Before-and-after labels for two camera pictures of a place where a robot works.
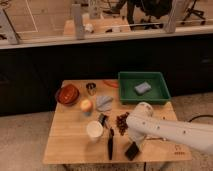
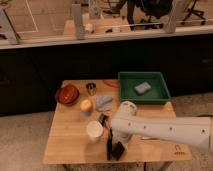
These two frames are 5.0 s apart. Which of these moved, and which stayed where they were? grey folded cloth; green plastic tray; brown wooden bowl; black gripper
Moved: black gripper
Stayed: grey folded cloth; green plastic tray; brown wooden bowl
